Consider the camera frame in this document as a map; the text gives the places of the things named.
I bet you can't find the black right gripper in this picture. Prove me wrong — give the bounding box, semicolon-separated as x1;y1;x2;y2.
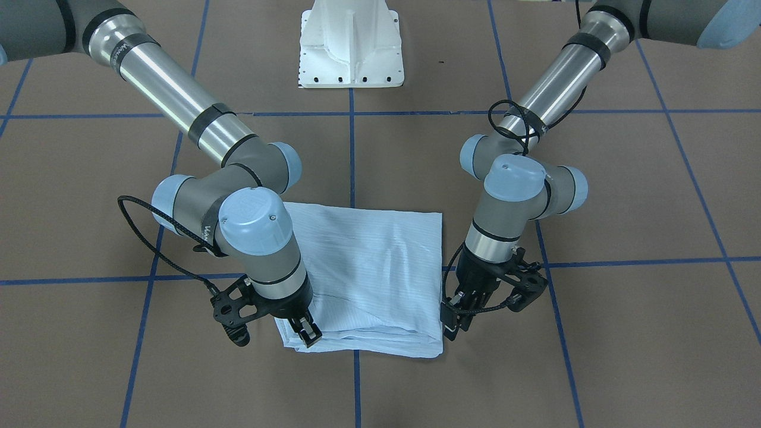
211;276;322;348

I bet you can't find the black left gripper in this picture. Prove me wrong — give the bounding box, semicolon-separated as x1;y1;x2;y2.
439;244;549;341

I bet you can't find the light blue striped shirt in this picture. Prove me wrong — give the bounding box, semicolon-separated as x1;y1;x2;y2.
275;202;444;358

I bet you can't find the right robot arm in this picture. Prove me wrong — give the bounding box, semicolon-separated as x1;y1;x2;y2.
2;1;322;347

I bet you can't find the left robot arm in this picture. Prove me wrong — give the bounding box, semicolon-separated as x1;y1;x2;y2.
440;1;759;341

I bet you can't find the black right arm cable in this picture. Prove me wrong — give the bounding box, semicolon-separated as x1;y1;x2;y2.
117;196;222;295

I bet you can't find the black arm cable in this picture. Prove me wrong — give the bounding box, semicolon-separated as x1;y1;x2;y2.
443;0;589;316
117;196;222;295

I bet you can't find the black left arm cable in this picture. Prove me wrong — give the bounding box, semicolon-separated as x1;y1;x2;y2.
443;0;589;316

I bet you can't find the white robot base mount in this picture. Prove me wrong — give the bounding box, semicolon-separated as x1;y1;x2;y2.
297;1;405;89

